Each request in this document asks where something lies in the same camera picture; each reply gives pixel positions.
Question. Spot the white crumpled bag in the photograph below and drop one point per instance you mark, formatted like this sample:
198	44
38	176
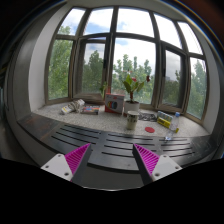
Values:
73	106

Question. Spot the potted plant in white pot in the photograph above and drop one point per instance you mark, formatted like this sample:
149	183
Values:
132	85

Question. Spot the yellow green packet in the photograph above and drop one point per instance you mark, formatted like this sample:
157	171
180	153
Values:
164	119

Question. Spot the dark slatted radiator cover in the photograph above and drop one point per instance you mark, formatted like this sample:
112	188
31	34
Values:
113	150

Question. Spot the black patterned paper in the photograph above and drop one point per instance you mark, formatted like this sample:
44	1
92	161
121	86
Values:
147	117

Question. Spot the red round coaster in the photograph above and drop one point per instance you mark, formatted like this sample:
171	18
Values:
149	129

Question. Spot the colourful flat book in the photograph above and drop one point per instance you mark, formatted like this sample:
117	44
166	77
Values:
90	110

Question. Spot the dark framed bay window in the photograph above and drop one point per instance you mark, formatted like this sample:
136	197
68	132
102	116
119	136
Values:
92	49

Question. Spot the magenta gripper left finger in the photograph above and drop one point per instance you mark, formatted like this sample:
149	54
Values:
70	166

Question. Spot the red and white box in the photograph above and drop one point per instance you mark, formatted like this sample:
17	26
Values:
114	103

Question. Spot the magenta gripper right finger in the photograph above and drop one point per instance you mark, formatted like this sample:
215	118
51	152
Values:
153	167

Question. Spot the clear plastic water bottle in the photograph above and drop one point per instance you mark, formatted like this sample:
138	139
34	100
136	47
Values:
173	127

